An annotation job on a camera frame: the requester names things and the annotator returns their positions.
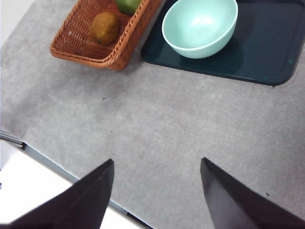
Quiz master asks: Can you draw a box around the brown wicker basket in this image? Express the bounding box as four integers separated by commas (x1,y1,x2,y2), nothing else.
50,0,163,71

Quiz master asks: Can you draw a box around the teal ceramic bowl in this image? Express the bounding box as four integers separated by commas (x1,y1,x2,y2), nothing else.
162,0,239,60

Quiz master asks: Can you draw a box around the brown-yellow kiwi fruit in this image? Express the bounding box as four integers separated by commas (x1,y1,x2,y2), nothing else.
89,11,121,46

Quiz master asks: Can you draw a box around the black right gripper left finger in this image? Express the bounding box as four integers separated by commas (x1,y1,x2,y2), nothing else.
0,158,115,229

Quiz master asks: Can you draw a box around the green avocado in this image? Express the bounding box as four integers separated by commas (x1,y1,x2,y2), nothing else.
115,0,142,16

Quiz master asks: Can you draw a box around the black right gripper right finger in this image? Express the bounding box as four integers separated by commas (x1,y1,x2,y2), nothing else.
200,157,305,229

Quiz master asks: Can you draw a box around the dark rectangular tray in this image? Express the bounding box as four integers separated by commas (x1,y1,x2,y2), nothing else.
140,0,305,86

